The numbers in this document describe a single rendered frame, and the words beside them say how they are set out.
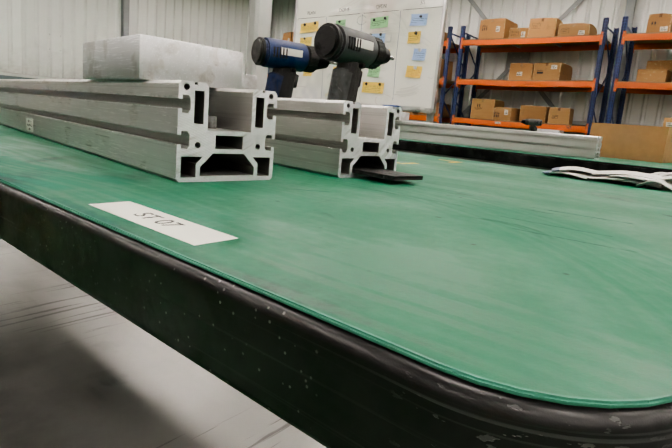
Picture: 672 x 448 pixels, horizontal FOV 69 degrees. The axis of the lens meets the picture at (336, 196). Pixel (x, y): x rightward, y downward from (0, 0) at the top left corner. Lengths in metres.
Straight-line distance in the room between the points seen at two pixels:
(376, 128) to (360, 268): 0.40
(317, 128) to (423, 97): 3.21
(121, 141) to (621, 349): 0.47
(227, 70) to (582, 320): 0.42
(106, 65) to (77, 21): 12.63
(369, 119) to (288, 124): 0.10
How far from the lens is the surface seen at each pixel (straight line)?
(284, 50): 1.06
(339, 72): 0.85
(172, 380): 1.26
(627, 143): 2.49
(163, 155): 0.46
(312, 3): 4.59
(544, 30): 10.63
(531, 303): 0.21
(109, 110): 0.58
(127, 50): 0.52
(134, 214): 0.30
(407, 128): 2.33
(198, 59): 0.52
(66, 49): 13.04
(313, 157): 0.58
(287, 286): 0.19
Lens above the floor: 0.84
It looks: 9 degrees down
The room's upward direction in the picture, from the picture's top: 5 degrees clockwise
